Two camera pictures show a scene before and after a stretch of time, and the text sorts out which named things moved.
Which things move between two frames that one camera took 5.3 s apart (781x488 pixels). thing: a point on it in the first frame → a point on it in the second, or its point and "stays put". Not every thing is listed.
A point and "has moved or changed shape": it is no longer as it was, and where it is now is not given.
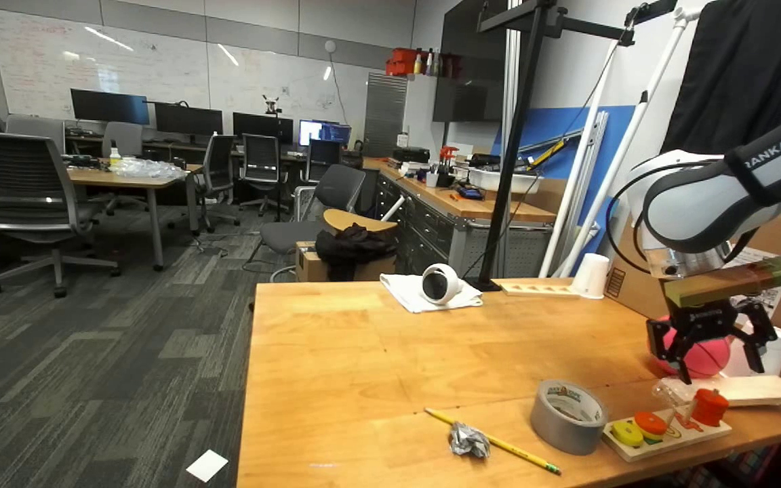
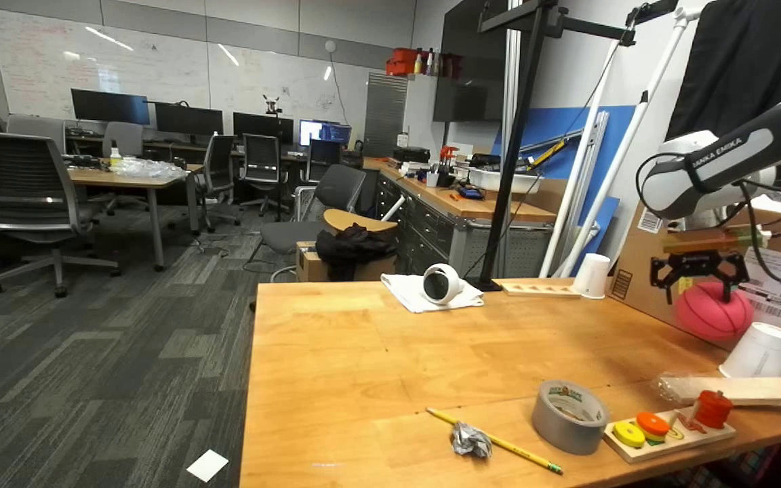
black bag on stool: x=354 y=245 stays put
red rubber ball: x=702 y=360 has moved or changed shape
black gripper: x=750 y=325 → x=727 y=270
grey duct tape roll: x=567 y=420 stays put
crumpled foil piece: x=467 y=441 stays put
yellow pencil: x=496 y=443 stays put
